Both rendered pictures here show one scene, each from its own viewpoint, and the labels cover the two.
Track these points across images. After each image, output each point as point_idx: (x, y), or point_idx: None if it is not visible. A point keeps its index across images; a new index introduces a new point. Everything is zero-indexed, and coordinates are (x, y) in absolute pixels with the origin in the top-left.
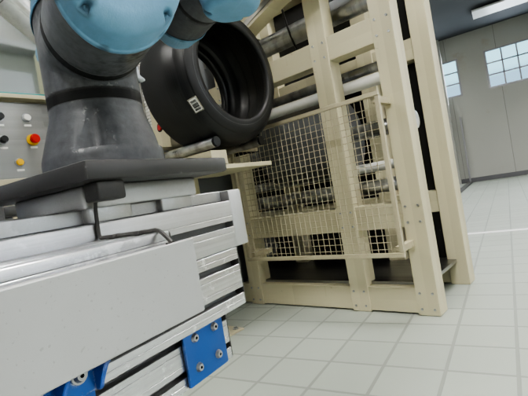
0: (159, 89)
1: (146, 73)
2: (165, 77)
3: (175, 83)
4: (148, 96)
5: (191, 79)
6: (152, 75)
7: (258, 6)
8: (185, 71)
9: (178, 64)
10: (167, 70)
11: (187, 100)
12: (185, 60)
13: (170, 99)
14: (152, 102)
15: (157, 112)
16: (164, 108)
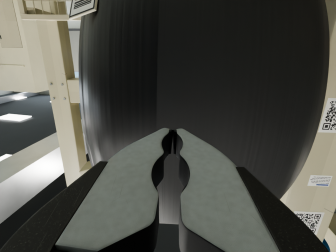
0: (201, 84)
1: (245, 161)
2: (144, 113)
3: (107, 76)
4: (280, 84)
5: (78, 75)
6: (212, 142)
7: None
8: (83, 104)
9: (93, 130)
10: (124, 130)
11: (93, 9)
12: (84, 133)
13: (163, 33)
14: (269, 53)
15: (272, 9)
16: (220, 11)
